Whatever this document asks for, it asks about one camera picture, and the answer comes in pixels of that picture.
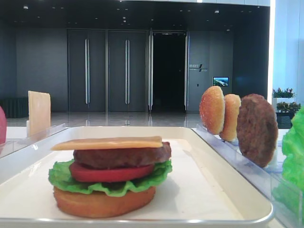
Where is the dark double door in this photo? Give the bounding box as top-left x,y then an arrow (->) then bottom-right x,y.
109,31 -> 146,112
68,30 -> 105,112

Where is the white rectangular tray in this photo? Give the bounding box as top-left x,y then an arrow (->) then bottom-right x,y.
0,126 -> 274,228

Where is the clear lettuce rack rail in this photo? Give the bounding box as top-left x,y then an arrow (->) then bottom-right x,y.
270,174 -> 304,228

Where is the flower planter box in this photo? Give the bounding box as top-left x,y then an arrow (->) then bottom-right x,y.
272,88 -> 301,129

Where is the clear patty rack rail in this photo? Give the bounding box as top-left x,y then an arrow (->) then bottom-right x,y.
225,140 -> 285,199

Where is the cheese slice on burger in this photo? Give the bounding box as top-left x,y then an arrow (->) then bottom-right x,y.
51,136 -> 162,151

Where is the standing green lettuce leaf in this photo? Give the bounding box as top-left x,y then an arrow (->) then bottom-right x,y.
272,109 -> 304,226

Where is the bun slice near tray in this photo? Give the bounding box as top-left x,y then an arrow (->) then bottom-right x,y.
199,86 -> 225,135

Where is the dark double door middle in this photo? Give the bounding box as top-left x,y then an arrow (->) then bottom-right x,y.
109,31 -> 146,112

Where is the standing brown meat patty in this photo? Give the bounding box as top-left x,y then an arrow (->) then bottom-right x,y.
237,94 -> 278,168

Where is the tomato slice in burger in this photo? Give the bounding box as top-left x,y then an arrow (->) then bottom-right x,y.
69,162 -> 155,183

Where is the standing yellow cheese slice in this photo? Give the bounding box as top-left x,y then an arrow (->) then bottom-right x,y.
28,91 -> 51,136

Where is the standing red tomato slice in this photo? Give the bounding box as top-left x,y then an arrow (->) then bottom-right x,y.
0,107 -> 7,144

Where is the clear bun rack rail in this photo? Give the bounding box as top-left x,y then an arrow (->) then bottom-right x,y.
195,123 -> 240,153

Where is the meat patty in burger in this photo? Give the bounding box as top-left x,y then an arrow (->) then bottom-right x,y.
73,142 -> 171,169

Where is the wall mounted display screen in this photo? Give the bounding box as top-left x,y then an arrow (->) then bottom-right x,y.
213,77 -> 229,87

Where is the bottom bun of burger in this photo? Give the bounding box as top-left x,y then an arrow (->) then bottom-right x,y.
54,187 -> 156,219

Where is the dark double door left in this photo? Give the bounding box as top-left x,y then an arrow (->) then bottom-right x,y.
68,30 -> 105,112

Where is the lettuce leaf in burger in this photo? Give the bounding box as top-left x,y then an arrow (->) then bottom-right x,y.
48,160 -> 172,197

